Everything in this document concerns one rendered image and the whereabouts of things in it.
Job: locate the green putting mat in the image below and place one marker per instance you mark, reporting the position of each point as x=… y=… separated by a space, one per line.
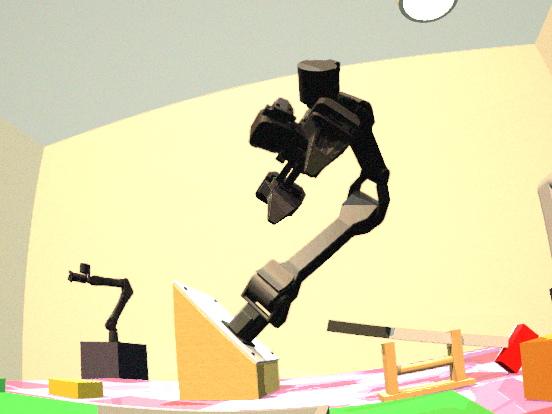
x=447 y=402

